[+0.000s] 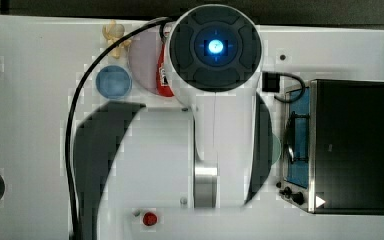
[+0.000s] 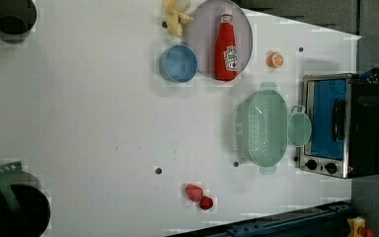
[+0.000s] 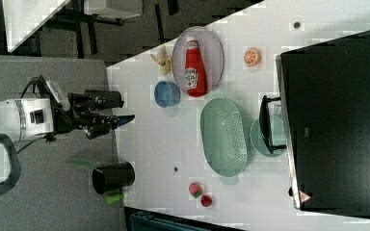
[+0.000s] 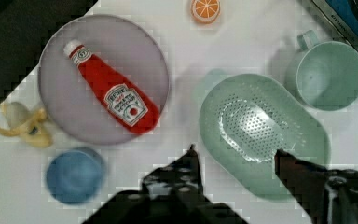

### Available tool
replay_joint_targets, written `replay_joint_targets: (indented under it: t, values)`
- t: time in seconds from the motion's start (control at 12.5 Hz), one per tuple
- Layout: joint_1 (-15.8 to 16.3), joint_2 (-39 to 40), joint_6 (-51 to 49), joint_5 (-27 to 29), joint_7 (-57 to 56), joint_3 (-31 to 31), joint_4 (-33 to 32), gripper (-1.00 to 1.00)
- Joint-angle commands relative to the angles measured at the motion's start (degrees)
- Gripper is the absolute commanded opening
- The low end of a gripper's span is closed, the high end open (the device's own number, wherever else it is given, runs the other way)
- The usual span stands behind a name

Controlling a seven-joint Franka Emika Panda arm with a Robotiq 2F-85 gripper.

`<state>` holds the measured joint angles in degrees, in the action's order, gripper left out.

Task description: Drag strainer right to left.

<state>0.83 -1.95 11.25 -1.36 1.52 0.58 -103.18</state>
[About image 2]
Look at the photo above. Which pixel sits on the blue metal frame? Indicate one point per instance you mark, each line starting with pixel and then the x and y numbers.
pixel 327 220

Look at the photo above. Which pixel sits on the blue bowl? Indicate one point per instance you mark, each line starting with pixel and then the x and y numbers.
pixel 178 63

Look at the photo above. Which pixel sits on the black cylinder post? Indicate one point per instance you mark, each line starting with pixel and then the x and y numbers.
pixel 32 216
pixel 17 16

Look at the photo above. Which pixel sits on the pink toy strawberry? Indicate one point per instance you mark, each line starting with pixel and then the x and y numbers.
pixel 194 193

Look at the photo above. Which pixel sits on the grey round plate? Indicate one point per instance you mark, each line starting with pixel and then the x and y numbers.
pixel 202 34

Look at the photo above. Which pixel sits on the yellow toy banana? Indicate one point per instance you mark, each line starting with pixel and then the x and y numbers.
pixel 176 16

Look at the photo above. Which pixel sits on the black cylinder post bottom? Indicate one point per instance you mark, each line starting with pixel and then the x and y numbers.
pixel 32 216

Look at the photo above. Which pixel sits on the silver black toaster oven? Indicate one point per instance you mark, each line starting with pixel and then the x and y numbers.
pixel 344 114

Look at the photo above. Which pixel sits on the orange slice toy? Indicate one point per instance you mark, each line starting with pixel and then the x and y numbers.
pixel 275 60

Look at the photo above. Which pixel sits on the green plastic rack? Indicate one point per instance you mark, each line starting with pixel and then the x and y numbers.
pixel 8 174

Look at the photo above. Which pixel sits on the small mint green cup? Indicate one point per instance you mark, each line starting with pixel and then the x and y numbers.
pixel 299 127

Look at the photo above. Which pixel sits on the red ketchup bottle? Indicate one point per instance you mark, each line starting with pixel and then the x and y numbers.
pixel 226 55

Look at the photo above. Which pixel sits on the black cylinder post top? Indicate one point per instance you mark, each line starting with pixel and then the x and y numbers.
pixel 17 16

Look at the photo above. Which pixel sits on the mint green plastic strainer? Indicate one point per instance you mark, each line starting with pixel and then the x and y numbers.
pixel 261 128

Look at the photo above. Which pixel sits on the yellow red emergency button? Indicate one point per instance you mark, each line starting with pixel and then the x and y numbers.
pixel 358 228

